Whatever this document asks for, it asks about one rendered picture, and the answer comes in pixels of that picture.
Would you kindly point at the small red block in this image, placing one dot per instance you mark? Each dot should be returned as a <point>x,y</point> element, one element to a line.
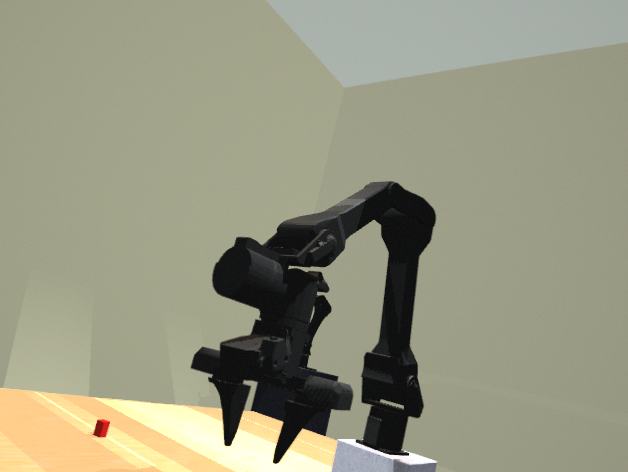
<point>101,428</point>

